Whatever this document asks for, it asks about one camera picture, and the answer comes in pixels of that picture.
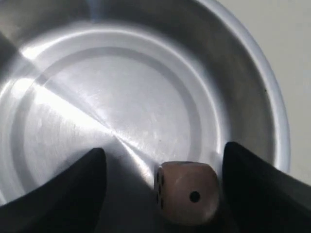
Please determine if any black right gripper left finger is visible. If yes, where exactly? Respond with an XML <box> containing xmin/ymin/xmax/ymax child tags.
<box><xmin>0</xmin><ymin>148</ymin><xmax>107</xmax><ymax>233</ymax></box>

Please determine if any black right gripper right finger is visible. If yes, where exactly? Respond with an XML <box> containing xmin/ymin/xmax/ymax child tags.
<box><xmin>222</xmin><ymin>142</ymin><xmax>311</xmax><ymax>233</ymax></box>

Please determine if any wooden die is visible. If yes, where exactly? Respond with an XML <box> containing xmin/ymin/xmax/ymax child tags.
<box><xmin>154</xmin><ymin>161</ymin><xmax>220</xmax><ymax>226</ymax></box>

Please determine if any round stainless steel bowl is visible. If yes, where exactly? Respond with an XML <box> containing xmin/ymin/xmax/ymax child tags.
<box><xmin>0</xmin><ymin>0</ymin><xmax>290</xmax><ymax>233</ymax></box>

